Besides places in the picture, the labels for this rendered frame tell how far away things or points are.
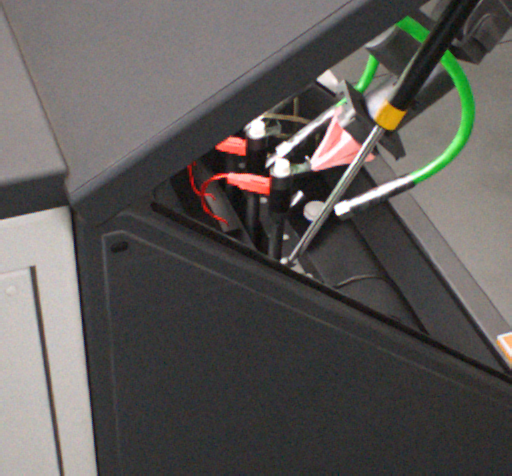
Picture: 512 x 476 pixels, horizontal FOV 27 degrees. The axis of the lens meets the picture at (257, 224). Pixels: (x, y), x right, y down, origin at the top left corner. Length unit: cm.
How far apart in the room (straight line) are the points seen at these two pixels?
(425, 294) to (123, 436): 68
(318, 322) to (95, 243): 24
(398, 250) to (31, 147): 91
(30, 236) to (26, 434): 22
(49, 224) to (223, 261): 15
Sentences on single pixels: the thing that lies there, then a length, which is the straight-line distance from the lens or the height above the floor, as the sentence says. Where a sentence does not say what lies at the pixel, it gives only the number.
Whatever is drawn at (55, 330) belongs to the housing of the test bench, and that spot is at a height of 135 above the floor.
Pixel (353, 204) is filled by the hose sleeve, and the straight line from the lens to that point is 120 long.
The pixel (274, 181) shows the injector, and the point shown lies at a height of 113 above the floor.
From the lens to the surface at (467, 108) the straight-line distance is 113.
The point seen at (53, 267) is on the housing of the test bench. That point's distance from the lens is 75.
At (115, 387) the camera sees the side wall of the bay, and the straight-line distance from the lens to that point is 87.
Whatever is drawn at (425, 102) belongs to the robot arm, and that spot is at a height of 124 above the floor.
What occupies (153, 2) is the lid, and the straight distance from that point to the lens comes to 77.
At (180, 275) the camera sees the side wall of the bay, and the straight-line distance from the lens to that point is 80.
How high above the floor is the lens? 194
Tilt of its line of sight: 43 degrees down
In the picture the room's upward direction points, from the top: 3 degrees clockwise
